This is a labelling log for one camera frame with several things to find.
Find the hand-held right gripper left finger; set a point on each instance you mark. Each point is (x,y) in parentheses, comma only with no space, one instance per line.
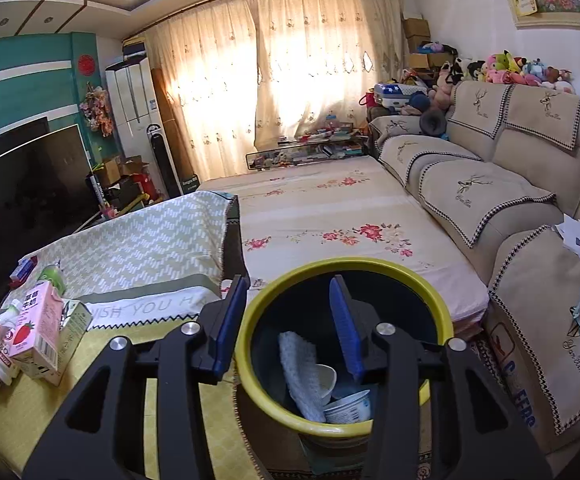
(229,330)

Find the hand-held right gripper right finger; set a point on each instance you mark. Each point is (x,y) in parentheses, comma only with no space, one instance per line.
(345,335)

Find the yellow rimmed black trash bin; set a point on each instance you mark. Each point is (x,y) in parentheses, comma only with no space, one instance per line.
(290,272)

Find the green white drink carton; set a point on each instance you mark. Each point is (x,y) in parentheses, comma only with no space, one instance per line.
(77,325)

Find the pink milk carton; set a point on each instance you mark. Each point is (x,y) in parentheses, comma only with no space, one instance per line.
(34,340)

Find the small white drink bottle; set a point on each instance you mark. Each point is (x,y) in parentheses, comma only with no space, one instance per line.
(9,312)

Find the white plastic bowl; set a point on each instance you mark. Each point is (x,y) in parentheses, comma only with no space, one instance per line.
(328,380)

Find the white quilted paper towel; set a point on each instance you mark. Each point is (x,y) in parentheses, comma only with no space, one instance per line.
(300,375)

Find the white paper cup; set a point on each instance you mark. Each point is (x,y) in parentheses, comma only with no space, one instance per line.
(350,407)

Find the green zigzag tablecloth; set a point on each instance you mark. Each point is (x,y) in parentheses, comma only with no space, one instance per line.
(144,240)

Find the dark green box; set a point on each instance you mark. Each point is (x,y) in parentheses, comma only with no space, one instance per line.
(189,184)

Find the printed cardboard box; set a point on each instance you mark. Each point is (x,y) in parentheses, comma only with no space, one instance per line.
(507,360)

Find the tower fan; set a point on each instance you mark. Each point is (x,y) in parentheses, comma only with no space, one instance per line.
(162,160)

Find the cluttered glass side table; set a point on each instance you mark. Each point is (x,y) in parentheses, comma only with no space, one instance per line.
(315,152)

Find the green plastic bottle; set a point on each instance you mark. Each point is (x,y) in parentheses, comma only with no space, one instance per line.
(52,277)

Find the black upright box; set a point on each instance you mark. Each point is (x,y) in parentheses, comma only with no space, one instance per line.
(97,192)

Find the open cardboard box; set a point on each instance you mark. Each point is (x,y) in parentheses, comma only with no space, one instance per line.
(119,167)

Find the blue cartoon tissue packet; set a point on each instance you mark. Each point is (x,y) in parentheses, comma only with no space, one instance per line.
(18,273)

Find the dark round cushion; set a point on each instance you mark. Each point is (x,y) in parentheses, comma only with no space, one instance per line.
(432,122)

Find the red bag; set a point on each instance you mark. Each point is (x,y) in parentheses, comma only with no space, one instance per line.
(370,100)

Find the blue round plush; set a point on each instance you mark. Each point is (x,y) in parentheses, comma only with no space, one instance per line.
(420,101)

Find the beige embroidered curtain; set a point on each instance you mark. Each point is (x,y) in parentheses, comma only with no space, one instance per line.
(320,60)
(199,85)

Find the black flat television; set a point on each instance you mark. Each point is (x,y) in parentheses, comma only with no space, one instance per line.
(19,200)

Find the beige sofa with deer covers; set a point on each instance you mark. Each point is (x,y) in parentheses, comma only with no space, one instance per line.
(520,160)

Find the blue white starred case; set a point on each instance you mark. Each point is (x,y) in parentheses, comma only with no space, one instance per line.
(397,92)

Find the pink plush bear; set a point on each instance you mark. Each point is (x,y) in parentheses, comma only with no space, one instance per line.
(442,90)

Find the stack of cardboard boxes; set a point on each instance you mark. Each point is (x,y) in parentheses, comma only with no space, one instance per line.
(417,35)

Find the pile of plush toys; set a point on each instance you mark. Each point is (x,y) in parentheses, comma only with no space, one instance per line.
(510,72)

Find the artificial flower wall decoration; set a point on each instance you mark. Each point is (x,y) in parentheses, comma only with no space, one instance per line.
(97,107)

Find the red round wall ornament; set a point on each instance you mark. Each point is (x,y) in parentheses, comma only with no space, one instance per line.
(86,65)

